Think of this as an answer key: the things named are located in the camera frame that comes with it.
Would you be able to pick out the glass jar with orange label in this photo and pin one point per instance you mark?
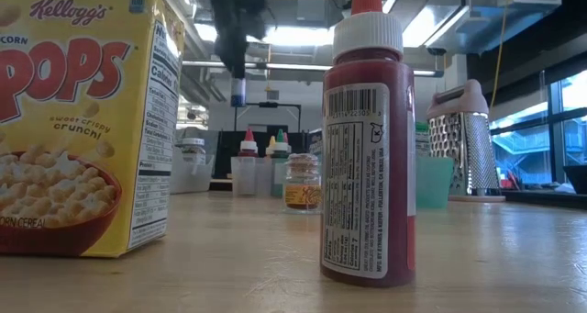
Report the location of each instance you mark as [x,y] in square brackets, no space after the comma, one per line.
[302,189]

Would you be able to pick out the green-capped sauce bottle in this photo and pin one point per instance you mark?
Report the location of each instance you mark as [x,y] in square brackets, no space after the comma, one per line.
[280,166]

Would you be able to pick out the grey hanging box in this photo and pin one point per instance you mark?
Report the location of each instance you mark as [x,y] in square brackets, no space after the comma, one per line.
[272,94]

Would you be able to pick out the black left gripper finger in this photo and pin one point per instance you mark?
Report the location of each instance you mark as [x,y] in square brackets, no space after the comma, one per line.
[244,47]
[227,42]

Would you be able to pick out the long linear ceiling light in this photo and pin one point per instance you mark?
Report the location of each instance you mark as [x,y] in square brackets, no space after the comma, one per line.
[298,66]

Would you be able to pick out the translucent white plastic bin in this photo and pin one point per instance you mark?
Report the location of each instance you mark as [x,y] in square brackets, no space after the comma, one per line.
[192,177]
[257,180]

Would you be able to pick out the yellow Corn Pops cereal box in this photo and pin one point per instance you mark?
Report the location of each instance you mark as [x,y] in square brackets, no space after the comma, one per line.
[69,120]

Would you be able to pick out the white-lidded spice jar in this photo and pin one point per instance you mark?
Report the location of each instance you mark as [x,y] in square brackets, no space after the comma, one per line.
[192,150]

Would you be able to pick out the blue-capped sauce bottle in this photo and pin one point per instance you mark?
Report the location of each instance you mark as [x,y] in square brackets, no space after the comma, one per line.
[238,92]

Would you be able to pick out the dark blue cereal box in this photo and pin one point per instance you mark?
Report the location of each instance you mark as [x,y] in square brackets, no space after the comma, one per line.
[314,143]

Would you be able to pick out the green Apple Jacks cereal box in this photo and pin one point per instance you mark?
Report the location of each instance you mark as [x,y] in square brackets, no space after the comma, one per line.
[422,141]

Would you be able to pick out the black gantry frame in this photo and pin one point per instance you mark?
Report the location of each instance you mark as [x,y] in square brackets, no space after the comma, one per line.
[268,104]

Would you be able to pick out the dark bin by window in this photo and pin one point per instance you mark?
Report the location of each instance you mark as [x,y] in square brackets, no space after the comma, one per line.
[577,177]

